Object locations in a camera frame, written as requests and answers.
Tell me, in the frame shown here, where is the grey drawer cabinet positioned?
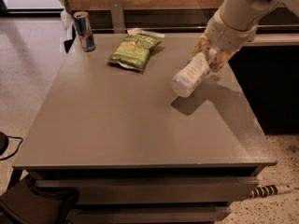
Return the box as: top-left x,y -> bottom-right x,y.
14,34 -> 276,224

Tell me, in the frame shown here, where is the black round floor object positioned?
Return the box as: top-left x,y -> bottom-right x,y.
0,132 -> 8,156

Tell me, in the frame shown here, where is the silver blue drink can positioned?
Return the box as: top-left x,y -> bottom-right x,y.
73,11 -> 96,52

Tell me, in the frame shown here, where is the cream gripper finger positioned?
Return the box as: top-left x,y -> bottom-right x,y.
210,48 -> 235,73
192,31 -> 215,55

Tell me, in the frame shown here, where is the black cable on floor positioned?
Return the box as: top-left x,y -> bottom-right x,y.
0,135 -> 24,162

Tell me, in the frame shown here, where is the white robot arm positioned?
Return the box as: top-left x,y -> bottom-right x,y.
193,0 -> 299,72

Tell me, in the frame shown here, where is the clear plastic water bottle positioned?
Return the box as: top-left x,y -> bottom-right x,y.
171,47 -> 217,98

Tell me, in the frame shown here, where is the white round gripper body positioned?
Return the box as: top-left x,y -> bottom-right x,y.
206,8 -> 257,52

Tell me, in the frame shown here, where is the black white striped cable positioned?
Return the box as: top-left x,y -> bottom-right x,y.
247,183 -> 295,200

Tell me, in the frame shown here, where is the left metal wall bracket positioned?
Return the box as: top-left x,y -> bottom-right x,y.
109,0 -> 125,34

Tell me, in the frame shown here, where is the green chip bag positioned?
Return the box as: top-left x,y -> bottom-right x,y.
107,29 -> 164,71

